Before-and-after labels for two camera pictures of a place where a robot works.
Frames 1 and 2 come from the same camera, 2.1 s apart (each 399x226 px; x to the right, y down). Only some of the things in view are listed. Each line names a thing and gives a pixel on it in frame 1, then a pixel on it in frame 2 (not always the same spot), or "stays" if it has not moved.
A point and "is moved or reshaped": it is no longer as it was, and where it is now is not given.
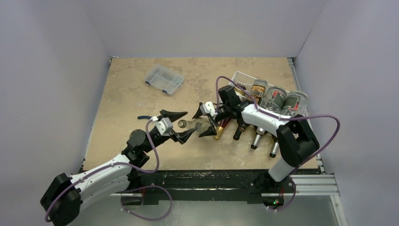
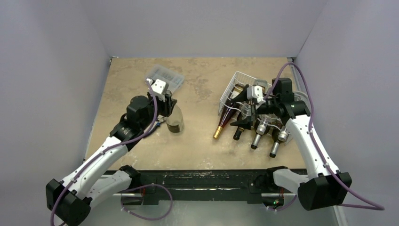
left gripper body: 157,141 -> 162,107
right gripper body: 212,119 -> 258,108
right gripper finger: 210,131 -> 246,122
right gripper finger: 199,113 -> 243,96
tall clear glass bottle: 201,123 is moved or reshaped
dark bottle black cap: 242,127 stays
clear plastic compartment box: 165,80 stays
